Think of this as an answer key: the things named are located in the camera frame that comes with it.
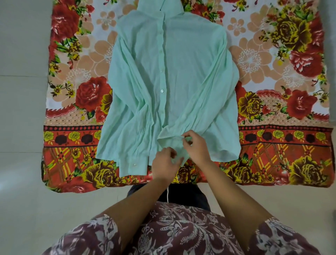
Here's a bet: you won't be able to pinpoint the person's right hand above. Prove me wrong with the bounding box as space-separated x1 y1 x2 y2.
181 130 212 168

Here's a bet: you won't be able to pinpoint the person's left hand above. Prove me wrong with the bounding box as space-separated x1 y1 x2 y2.
151 147 184 182

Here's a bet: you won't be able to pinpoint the mint green shirt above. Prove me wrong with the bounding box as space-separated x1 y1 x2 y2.
95 0 242 177

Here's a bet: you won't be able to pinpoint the person's left forearm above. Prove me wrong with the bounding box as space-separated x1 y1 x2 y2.
101 177 173 251

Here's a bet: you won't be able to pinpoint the person's right forearm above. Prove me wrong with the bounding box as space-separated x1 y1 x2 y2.
197 159 274 251

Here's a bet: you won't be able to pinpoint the black trousers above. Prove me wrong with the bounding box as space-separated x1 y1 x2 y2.
127 183 211 212

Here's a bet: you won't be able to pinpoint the floral bedsheet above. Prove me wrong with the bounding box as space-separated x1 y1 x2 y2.
41 0 336 194

